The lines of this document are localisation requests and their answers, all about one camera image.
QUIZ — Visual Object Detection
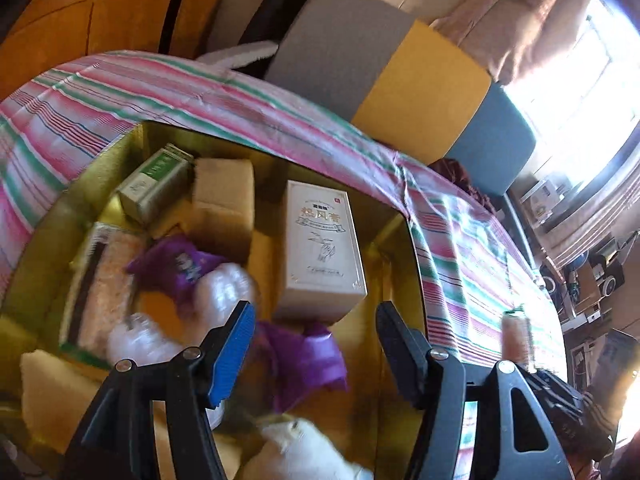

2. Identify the pink striped curtain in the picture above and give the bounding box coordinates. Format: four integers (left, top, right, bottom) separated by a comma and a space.
432, 0, 591, 86

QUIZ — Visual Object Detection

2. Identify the green and white box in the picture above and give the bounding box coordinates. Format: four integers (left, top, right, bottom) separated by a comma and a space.
117, 142, 196, 226

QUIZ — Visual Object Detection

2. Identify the white padded rail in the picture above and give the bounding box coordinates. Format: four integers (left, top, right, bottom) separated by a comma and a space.
197, 40, 278, 71

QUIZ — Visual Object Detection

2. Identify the white figurine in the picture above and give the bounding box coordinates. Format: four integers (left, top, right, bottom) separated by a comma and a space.
240, 417, 376, 480

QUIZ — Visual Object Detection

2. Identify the white plastic-wrapped bundle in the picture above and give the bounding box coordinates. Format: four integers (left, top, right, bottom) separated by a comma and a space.
107, 262, 261, 366

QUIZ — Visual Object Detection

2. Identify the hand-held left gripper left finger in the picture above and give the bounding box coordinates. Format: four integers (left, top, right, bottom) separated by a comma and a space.
62, 301, 258, 480

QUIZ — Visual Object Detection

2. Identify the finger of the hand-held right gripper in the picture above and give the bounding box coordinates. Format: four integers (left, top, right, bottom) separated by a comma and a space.
522, 364, 571, 411

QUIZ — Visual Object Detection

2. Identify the grey yellow blue headboard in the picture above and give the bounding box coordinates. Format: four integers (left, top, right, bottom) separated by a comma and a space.
262, 0, 536, 198

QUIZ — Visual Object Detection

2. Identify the purple wrapper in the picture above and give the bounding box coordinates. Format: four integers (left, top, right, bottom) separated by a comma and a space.
125, 237, 228, 306
255, 320, 348, 411

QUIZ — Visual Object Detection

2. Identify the white cardboard box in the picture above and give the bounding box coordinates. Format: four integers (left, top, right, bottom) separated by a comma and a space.
272, 180, 368, 323

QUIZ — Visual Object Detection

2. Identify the striped bed sheet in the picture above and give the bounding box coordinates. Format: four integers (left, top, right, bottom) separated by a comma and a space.
0, 50, 568, 461

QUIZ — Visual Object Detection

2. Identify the white carton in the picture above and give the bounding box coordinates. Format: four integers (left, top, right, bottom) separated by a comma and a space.
520, 180, 571, 221

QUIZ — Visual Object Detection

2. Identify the wooden wardrobe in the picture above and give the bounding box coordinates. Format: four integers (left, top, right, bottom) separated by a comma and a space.
0, 0, 236, 106

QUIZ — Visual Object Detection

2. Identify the metal bed rail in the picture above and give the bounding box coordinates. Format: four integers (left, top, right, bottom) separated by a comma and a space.
505, 192, 538, 271

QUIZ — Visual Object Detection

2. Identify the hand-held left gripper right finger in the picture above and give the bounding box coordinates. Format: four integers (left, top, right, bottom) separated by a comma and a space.
375, 301, 573, 480

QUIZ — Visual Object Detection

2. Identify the maroon cloth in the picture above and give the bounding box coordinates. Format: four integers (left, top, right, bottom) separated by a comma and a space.
430, 157, 501, 216

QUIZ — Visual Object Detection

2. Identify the gold metal tin tray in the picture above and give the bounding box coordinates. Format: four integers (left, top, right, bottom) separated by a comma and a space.
0, 120, 436, 480

